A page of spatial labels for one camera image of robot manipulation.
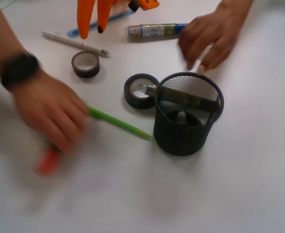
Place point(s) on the translucent blue pen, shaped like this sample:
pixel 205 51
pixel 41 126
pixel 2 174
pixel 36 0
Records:
pixel 94 25

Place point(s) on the brown tape roll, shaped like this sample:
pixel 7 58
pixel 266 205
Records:
pixel 85 64

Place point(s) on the person right hand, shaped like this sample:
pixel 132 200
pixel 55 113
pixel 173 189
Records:
pixel 219 29

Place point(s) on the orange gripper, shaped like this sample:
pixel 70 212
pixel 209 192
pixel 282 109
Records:
pixel 85 9

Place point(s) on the red cap marker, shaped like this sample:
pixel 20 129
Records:
pixel 49 162

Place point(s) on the silver white rollerball pen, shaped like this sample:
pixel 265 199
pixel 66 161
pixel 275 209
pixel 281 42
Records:
pixel 199 59

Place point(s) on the green mechanical pencil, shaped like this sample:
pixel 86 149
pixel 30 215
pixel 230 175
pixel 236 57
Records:
pixel 119 123

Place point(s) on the black tape roll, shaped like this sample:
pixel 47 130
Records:
pixel 139 90

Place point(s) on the person left hand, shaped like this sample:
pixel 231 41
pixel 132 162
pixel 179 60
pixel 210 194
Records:
pixel 53 108

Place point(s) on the black mesh pen holder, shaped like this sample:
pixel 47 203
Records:
pixel 184 132

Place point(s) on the black wristwatch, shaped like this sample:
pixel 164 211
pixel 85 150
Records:
pixel 18 69

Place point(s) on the blue cap marker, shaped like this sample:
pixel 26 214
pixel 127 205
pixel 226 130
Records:
pixel 172 99

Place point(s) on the clear cap yellow label marker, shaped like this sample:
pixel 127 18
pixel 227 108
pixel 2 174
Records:
pixel 153 31

